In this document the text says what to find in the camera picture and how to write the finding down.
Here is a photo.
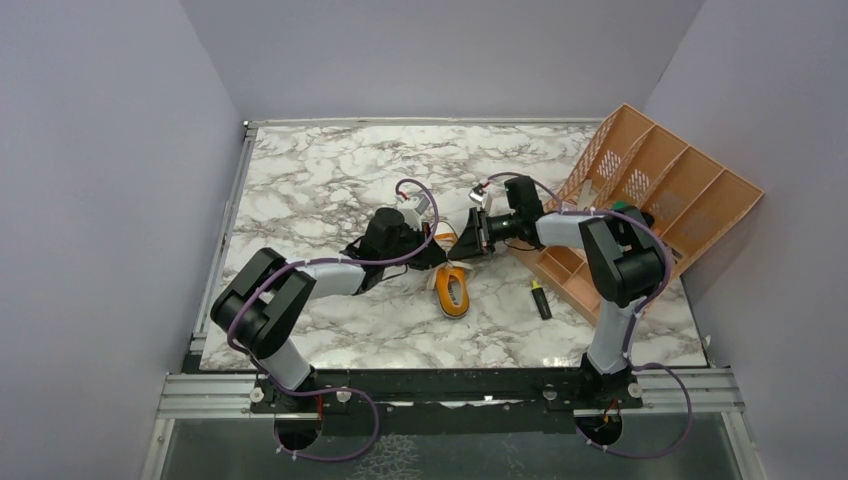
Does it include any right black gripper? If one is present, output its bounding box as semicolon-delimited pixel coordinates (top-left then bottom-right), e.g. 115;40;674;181
446;207;520;262

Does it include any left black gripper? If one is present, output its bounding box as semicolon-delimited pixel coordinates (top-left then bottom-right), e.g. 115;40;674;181
381;220;447;270

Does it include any white shoelace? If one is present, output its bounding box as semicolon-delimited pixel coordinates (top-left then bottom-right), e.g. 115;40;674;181
426;222;474;290

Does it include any orange canvas sneaker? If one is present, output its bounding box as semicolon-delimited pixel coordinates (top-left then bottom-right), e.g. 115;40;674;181
434;274;470;319

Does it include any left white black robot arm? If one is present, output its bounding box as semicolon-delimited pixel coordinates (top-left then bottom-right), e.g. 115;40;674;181
209;207;447;411

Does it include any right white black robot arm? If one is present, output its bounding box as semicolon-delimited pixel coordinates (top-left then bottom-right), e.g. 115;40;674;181
447;175;672;407

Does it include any black yellow highlighter marker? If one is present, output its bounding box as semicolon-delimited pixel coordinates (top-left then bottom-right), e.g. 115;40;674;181
531;280;552;320

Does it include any peach plastic organizer tray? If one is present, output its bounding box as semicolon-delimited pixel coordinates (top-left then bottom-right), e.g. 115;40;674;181
513;103;765;327

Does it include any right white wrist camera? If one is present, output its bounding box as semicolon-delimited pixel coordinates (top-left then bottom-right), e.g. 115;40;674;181
468;184;493;213

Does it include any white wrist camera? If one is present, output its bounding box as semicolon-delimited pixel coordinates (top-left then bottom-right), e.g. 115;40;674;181
468;184;493;213
397;193;432;231

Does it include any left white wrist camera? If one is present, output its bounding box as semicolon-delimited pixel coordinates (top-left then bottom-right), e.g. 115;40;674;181
397;193;432;231

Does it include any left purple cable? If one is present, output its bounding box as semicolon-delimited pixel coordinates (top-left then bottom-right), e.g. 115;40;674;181
226;178;441;462

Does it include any purple cable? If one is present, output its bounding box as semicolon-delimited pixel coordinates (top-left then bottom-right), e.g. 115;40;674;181
486;172;695;460
226;178;441;462

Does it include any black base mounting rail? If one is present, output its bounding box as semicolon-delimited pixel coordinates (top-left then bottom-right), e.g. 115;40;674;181
249;367;643;436

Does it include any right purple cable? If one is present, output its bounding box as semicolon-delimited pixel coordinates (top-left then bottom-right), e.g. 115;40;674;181
486;172;695;460

